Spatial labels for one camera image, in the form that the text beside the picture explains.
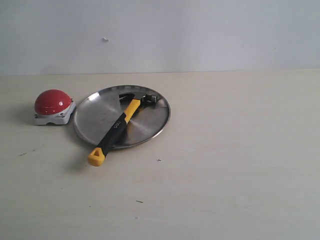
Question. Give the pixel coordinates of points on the yellow black claw hammer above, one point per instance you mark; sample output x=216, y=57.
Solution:
x=137, y=99

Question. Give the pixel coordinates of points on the red dome push button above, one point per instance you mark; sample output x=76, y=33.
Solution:
x=53, y=106

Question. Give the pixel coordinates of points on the round steel plate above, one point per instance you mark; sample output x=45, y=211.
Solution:
x=96, y=114

